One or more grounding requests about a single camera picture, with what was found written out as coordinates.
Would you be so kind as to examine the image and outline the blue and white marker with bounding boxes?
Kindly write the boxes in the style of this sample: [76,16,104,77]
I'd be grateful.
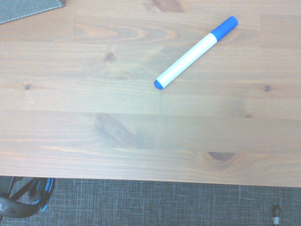
[154,16,238,90]

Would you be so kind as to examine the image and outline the black and blue headphones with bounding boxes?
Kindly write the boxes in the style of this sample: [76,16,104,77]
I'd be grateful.
[0,178,56,218]

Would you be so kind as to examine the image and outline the grey felt desk organizer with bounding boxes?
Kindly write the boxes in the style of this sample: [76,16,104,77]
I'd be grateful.
[0,0,66,25]

